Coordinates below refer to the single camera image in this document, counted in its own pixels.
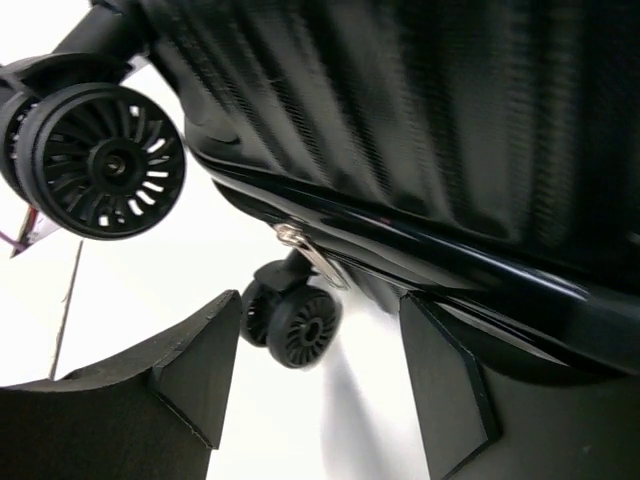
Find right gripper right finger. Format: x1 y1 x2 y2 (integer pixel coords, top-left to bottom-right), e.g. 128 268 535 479
400 294 639 479

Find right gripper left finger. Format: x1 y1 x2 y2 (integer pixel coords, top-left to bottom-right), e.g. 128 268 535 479
1 290 242 479

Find black hard-shell suitcase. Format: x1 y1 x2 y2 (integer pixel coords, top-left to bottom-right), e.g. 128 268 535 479
1 1 639 375

